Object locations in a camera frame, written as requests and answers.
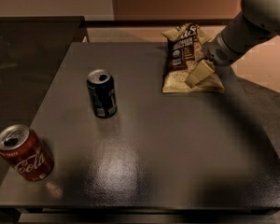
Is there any red coca-cola can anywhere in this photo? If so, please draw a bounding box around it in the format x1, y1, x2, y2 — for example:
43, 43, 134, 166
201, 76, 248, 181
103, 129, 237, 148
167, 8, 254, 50
0, 124, 54, 182

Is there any brown chip bag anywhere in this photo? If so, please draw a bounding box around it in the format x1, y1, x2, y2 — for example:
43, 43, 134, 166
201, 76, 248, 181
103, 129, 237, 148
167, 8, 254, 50
162, 23, 225, 93

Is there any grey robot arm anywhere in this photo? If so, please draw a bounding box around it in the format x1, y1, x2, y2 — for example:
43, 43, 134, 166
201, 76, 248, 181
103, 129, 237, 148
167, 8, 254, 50
185, 0, 280, 88

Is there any dark blue pepsi can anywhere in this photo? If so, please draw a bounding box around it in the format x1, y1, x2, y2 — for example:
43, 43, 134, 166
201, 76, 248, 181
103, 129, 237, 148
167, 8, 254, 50
87, 69, 117, 119

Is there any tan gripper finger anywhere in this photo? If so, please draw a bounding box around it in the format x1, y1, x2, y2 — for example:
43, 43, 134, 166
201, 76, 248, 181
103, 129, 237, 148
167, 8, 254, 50
185, 60, 215, 88

